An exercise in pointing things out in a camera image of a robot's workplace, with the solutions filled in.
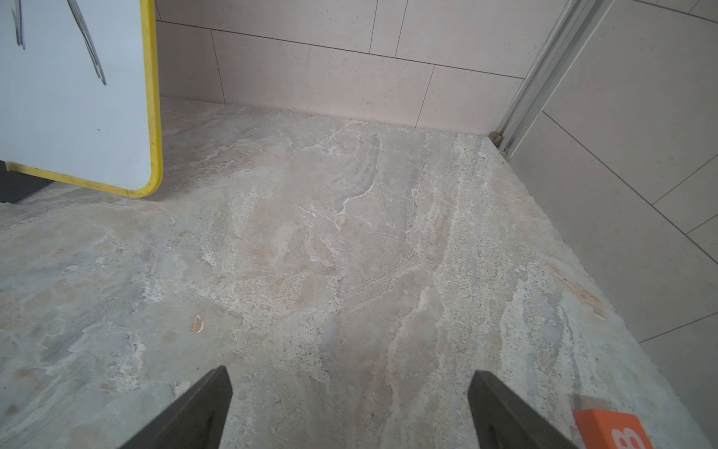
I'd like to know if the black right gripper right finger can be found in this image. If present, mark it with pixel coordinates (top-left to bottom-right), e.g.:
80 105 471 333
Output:
467 370 576 449

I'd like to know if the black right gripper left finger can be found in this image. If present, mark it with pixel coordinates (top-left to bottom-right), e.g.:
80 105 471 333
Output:
122 366 233 449

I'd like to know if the orange letter block B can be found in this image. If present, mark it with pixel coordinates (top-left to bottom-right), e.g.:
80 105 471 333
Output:
574 409 654 449

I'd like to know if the white board yellow frame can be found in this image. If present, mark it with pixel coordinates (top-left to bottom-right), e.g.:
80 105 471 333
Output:
1 1 164 198

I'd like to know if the aluminium corner post right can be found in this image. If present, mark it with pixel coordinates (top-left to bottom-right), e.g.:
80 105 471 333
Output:
489 0 613 160

